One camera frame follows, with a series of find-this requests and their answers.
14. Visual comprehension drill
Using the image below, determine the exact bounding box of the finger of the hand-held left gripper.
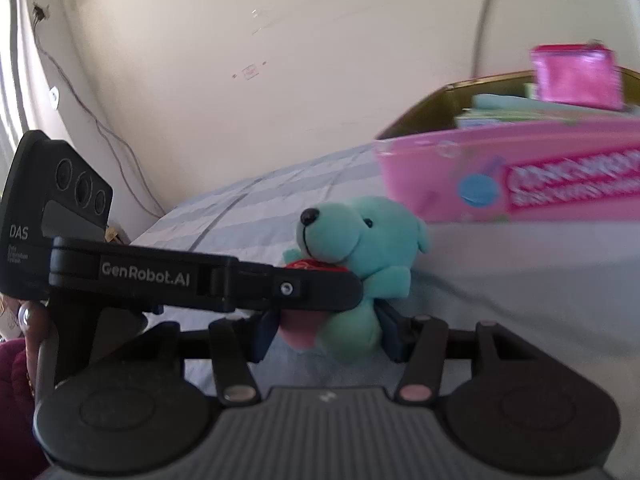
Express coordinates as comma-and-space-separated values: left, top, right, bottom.
238, 261, 364, 314

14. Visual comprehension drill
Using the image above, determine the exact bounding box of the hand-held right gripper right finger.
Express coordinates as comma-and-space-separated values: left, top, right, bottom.
376, 304, 553, 404

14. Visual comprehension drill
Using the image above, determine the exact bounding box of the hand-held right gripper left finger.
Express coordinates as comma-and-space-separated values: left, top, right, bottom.
95, 308, 262, 405

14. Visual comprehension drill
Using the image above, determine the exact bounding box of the teal plush bear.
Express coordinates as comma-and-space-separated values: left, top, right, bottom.
276, 196, 432, 365

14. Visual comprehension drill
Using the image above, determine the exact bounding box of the pink biscuit tin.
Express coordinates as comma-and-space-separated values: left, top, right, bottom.
374, 67, 640, 224

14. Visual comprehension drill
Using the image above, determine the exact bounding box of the teal patterned tissue packet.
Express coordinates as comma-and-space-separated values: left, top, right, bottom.
454, 108, 568, 129

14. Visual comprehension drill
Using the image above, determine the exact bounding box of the magenta shiny pouch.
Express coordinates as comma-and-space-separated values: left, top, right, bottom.
530, 41, 627, 112

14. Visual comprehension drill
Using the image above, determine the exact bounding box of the person's left hand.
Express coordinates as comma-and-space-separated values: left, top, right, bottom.
17, 300, 53, 397

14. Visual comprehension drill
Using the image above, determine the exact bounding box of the striped blue bed sheet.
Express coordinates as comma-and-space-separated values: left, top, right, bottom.
120, 141, 640, 397

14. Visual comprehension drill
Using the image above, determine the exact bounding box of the white curtain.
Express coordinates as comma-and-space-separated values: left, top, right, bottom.
0, 0, 38, 171

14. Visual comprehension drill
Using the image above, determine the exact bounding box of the thin dark wall wire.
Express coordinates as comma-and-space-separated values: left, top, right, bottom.
31, 4, 167, 217

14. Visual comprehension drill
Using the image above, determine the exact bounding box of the grey wall cable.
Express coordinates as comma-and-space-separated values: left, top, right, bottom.
471, 0, 499, 79

